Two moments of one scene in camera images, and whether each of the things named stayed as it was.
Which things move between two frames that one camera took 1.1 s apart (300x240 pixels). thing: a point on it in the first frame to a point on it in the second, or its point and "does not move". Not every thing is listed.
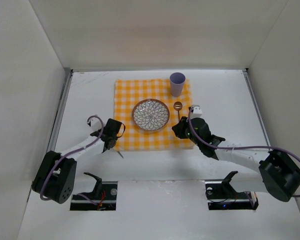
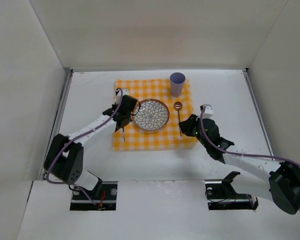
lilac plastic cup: [177, 81] does not move
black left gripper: [110, 144] to [122, 120]
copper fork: [120, 154] to [123, 133]
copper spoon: [178, 106] does not move
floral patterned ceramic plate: [150, 114] does not move
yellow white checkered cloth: [128, 93] does not move
